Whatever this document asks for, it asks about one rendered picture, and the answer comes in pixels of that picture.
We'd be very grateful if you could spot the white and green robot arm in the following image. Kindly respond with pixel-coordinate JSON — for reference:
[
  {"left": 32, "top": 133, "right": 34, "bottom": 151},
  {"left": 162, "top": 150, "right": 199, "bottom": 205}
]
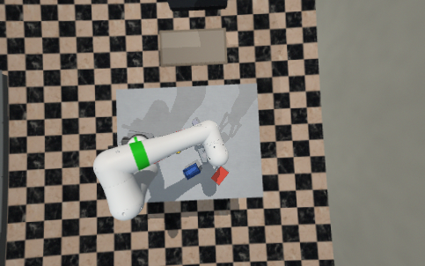
[{"left": 93, "top": 120, "right": 229, "bottom": 220}]

